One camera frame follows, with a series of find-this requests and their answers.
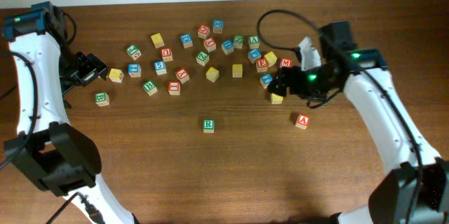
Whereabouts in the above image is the blue E block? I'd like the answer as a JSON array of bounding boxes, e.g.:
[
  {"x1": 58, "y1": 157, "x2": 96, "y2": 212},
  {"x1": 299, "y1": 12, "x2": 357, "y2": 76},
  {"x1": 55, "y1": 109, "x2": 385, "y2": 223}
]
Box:
[{"x1": 260, "y1": 74, "x2": 273, "y2": 88}]

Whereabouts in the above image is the yellow block right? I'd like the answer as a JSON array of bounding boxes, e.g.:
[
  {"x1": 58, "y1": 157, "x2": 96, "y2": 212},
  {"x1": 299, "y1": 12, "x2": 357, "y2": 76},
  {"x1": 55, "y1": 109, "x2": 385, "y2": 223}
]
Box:
[{"x1": 264, "y1": 51, "x2": 278, "y2": 67}]

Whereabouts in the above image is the green B block centre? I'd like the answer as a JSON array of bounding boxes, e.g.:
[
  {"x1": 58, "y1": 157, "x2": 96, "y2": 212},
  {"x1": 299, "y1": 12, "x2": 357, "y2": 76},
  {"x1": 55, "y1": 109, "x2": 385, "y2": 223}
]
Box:
[{"x1": 142, "y1": 80, "x2": 158, "y2": 96}]

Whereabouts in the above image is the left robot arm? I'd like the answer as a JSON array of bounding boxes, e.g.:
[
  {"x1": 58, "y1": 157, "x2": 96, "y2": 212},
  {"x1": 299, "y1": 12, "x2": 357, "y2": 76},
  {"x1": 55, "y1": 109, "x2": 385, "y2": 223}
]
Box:
[{"x1": 2, "y1": 1, "x2": 138, "y2": 223}]

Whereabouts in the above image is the red E block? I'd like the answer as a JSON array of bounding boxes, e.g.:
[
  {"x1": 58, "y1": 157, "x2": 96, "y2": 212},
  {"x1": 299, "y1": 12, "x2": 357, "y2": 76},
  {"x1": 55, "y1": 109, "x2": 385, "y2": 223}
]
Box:
[{"x1": 255, "y1": 58, "x2": 268, "y2": 73}]

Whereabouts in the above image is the green J block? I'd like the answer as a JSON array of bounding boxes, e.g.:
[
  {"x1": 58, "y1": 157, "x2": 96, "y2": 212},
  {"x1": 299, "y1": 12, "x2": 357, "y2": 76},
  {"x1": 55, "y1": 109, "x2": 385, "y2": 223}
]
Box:
[{"x1": 126, "y1": 44, "x2": 142, "y2": 60}]

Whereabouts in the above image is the red U block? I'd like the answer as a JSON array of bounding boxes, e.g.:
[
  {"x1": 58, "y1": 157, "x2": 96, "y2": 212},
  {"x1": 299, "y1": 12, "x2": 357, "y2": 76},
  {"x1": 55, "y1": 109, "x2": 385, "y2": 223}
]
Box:
[{"x1": 161, "y1": 48, "x2": 173, "y2": 62}]

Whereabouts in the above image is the blue P block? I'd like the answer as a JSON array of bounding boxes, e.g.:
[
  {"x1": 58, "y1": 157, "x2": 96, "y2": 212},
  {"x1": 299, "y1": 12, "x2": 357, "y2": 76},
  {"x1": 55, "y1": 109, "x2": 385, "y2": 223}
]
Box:
[{"x1": 248, "y1": 48, "x2": 262, "y2": 64}]

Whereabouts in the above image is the red M block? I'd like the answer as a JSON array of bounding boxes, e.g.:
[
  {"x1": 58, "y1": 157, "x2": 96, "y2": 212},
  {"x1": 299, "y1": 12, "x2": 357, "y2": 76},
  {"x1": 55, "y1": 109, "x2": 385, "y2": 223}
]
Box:
[{"x1": 280, "y1": 58, "x2": 293, "y2": 67}]

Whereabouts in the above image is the yellow block top left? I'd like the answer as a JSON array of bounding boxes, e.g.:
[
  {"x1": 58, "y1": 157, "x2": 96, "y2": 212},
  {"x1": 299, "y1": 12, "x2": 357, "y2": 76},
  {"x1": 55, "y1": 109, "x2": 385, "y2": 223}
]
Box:
[{"x1": 150, "y1": 33, "x2": 165, "y2": 48}]

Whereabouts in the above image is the green V block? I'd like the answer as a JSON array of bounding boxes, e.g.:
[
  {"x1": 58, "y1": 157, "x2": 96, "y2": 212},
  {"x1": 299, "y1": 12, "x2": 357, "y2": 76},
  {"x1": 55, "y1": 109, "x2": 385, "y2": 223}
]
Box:
[{"x1": 248, "y1": 36, "x2": 260, "y2": 50}]

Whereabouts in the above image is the blue D block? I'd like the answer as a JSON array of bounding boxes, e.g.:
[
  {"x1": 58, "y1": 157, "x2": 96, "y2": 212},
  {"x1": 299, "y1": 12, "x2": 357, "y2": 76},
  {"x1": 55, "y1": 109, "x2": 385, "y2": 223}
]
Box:
[{"x1": 180, "y1": 34, "x2": 193, "y2": 48}]

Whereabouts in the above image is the blue X block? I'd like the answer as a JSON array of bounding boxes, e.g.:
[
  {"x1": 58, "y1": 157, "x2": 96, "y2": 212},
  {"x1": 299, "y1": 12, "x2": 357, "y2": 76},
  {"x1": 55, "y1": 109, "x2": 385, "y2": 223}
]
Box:
[{"x1": 213, "y1": 19, "x2": 224, "y2": 34}]

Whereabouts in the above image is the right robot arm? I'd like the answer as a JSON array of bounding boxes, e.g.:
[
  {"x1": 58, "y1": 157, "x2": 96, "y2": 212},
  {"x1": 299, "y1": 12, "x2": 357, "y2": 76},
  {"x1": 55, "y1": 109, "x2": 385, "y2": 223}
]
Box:
[{"x1": 268, "y1": 22, "x2": 448, "y2": 223}]

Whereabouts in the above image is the red Y block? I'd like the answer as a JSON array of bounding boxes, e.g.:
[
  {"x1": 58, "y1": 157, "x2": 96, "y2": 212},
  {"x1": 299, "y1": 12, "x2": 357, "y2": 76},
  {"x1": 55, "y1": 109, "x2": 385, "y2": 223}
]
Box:
[{"x1": 203, "y1": 37, "x2": 217, "y2": 53}]

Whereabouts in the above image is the red K block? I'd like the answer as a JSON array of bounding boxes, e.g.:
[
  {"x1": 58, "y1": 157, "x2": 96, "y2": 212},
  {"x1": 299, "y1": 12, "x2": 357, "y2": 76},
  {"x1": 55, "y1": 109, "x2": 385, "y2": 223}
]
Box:
[{"x1": 175, "y1": 68, "x2": 190, "y2": 84}]

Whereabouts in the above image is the blue 5 block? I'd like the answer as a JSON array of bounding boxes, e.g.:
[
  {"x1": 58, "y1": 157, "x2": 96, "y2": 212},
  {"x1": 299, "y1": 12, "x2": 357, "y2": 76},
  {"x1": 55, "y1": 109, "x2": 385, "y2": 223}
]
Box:
[{"x1": 154, "y1": 61, "x2": 167, "y2": 75}]

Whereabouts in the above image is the red C block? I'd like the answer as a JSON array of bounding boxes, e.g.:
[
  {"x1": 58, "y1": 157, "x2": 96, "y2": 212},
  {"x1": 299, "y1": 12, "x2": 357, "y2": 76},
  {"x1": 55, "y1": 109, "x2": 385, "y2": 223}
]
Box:
[{"x1": 197, "y1": 25, "x2": 210, "y2": 39}]

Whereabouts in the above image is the red I block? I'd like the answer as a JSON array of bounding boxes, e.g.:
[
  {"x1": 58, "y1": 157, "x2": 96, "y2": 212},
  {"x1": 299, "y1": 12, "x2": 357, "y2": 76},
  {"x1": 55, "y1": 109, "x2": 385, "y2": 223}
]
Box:
[{"x1": 168, "y1": 81, "x2": 180, "y2": 95}]

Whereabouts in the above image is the red A block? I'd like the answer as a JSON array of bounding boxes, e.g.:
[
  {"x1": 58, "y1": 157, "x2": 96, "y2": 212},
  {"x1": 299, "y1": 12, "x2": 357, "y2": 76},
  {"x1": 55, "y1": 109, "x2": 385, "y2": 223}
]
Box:
[{"x1": 295, "y1": 114, "x2": 310, "y2": 129}]

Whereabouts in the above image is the yellow W block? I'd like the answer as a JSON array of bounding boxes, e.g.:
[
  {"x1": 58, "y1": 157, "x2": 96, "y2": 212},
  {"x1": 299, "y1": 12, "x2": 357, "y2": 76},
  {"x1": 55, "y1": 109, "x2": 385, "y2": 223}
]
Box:
[{"x1": 108, "y1": 68, "x2": 124, "y2": 83}]

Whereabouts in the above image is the green b block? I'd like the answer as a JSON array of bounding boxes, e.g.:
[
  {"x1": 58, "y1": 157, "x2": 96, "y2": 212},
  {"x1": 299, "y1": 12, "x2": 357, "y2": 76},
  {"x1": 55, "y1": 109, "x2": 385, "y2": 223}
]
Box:
[
  {"x1": 142, "y1": 80, "x2": 158, "y2": 96},
  {"x1": 95, "y1": 92, "x2": 109, "y2": 107}
]

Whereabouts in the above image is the yellow block centre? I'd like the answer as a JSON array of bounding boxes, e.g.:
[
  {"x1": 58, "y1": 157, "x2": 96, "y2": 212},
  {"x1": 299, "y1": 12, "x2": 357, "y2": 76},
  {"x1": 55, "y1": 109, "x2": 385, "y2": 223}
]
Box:
[{"x1": 206, "y1": 67, "x2": 220, "y2": 82}]

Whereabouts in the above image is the green R block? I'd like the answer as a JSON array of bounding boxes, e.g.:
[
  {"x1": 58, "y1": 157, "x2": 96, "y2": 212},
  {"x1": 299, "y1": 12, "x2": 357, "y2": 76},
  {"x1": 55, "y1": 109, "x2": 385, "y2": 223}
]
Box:
[{"x1": 203, "y1": 119, "x2": 215, "y2": 133}]

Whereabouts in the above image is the blue H block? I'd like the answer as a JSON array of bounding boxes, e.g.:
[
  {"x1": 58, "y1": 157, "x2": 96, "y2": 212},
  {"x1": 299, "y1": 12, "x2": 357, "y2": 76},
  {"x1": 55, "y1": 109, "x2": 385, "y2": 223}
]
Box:
[{"x1": 222, "y1": 39, "x2": 234, "y2": 55}]

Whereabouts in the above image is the green Z block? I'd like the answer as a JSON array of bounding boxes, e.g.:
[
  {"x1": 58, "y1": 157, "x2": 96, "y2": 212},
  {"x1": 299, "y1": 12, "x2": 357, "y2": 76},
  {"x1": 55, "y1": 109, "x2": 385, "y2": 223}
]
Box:
[{"x1": 196, "y1": 51, "x2": 210, "y2": 66}]

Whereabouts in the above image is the yellow S block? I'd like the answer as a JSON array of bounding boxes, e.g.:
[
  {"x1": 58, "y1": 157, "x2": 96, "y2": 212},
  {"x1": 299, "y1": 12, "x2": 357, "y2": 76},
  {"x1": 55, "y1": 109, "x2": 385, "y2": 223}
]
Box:
[
  {"x1": 232, "y1": 64, "x2": 243, "y2": 78},
  {"x1": 270, "y1": 93, "x2": 283, "y2": 105}
]

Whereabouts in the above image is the green B block left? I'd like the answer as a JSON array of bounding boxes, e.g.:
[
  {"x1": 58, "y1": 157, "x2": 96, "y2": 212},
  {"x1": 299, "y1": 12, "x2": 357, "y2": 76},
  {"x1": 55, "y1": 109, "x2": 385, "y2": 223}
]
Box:
[{"x1": 95, "y1": 92, "x2": 109, "y2": 107}]

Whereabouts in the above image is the green N block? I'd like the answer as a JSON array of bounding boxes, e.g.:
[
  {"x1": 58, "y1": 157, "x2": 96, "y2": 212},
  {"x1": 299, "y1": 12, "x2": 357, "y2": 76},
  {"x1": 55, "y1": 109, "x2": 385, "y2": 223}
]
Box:
[{"x1": 233, "y1": 35, "x2": 244, "y2": 49}]

